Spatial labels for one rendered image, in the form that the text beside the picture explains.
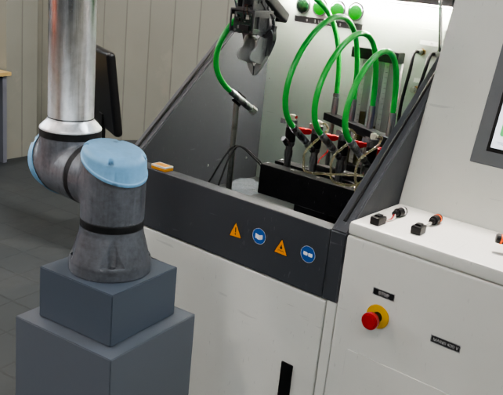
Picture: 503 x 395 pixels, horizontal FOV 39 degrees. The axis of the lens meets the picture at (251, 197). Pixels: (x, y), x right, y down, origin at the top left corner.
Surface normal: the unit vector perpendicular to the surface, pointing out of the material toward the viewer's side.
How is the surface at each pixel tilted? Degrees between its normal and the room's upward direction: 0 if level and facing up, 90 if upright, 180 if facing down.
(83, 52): 90
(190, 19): 90
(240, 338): 90
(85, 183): 90
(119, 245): 72
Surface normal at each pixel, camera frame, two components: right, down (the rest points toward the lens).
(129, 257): 0.62, -0.01
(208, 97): 0.77, 0.26
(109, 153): 0.19, -0.91
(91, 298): -0.54, 0.20
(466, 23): -0.58, -0.07
